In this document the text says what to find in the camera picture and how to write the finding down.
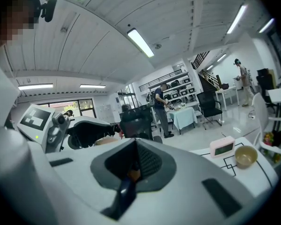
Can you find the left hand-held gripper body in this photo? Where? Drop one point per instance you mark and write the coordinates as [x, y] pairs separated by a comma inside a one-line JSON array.
[[35, 121]]

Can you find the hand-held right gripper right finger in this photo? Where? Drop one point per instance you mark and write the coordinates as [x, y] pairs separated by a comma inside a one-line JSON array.
[[189, 172]]

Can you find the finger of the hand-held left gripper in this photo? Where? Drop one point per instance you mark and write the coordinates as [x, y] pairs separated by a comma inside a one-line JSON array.
[[91, 120], [84, 137]]

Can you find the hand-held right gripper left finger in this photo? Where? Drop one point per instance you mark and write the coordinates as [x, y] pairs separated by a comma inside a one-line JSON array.
[[79, 172]]

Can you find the white locker cabinet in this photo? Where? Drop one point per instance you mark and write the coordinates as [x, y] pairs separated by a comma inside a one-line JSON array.
[[105, 112]]

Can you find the dark-framed window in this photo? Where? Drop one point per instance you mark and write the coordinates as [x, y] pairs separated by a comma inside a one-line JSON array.
[[84, 105]]

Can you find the pink cloth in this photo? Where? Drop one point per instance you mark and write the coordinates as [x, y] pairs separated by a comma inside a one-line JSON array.
[[121, 133]]

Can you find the ceiling strip light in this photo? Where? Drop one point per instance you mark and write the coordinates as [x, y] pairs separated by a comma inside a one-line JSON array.
[[35, 86], [209, 67], [266, 25], [92, 86], [236, 19], [221, 57], [140, 42]]

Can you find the pink digital clock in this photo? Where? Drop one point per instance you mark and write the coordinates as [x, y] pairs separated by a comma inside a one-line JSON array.
[[221, 149]]

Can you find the large black mesh office chair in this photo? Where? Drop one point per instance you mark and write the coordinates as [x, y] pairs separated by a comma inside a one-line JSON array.
[[135, 123]]

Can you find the table with pale green cloth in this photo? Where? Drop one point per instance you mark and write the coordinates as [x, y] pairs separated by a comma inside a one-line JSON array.
[[183, 117]]

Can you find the beige bowl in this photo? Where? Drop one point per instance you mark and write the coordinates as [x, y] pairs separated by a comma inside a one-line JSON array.
[[246, 159]]

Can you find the small white flower pot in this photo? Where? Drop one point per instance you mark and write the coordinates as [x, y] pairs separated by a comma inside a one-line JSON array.
[[183, 106]]

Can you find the black cantilever visitor chair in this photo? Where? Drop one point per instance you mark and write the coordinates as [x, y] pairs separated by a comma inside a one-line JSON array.
[[209, 104]]

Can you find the colourful toys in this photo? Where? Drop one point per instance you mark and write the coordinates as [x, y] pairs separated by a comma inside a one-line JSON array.
[[269, 137]]

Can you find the white metal shelving unit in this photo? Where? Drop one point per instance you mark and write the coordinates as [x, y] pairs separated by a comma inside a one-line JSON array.
[[185, 83]]

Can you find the white rectangular table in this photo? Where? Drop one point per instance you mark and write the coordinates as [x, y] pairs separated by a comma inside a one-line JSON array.
[[227, 90]]

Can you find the white plastic chair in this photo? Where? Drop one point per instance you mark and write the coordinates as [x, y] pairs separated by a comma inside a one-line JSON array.
[[260, 111]]

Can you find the dark round pot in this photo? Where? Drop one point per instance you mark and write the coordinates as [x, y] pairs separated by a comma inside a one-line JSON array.
[[225, 86]]

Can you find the dark staircase with railing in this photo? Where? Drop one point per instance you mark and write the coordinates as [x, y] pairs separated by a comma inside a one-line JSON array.
[[208, 81]]

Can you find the black bag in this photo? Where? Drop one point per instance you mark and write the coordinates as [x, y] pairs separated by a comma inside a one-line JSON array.
[[279, 137]]

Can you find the person's face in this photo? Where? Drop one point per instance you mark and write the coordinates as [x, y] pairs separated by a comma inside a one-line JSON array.
[[14, 24]]

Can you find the white tilted table black legs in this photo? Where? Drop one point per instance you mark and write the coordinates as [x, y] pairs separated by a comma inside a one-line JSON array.
[[279, 95]]

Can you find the black head-worn camera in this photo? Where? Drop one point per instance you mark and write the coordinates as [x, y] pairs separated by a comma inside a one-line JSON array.
[[49, 8]]

